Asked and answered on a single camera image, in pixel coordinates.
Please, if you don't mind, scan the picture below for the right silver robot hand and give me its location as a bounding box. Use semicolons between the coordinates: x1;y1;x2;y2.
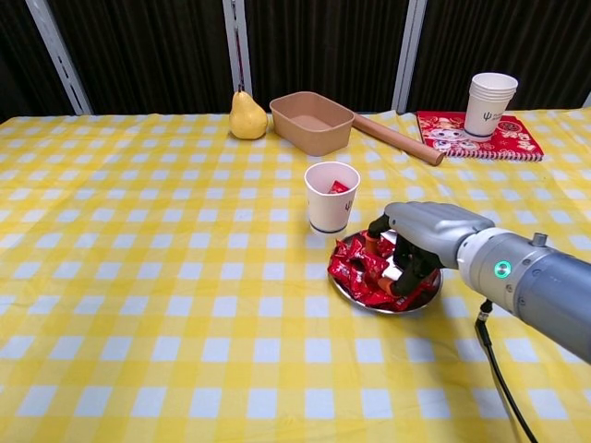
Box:
364;200;496;299

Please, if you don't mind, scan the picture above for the round steel plate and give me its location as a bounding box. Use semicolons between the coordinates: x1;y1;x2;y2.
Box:
327;229;443;315

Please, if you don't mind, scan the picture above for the red spiral notebook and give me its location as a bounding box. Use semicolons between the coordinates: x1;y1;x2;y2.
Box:
416;110;545;163

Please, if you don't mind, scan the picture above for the brown cardboard tube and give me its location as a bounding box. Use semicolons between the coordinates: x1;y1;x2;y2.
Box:
352;114;445;167

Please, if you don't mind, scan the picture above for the single white paper cup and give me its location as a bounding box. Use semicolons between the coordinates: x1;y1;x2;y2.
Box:
304;161;361;236

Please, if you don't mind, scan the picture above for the white paper cup stack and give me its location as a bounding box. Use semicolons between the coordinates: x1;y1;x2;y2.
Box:
463;72;519;139

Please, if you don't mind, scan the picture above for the brown paper food box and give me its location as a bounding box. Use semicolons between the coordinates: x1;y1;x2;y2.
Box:
269;90;356;157

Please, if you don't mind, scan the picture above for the yellow pear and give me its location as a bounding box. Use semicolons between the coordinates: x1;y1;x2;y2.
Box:
229;90;270;140

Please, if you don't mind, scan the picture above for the yellow white checkered tablecloth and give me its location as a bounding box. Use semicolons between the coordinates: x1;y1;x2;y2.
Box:
0;108;591;443

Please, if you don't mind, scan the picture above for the black pleated curtain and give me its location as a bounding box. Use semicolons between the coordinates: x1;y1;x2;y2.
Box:
0;0;591;116

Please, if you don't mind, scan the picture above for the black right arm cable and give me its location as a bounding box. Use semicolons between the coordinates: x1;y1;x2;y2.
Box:
475;298;539;443

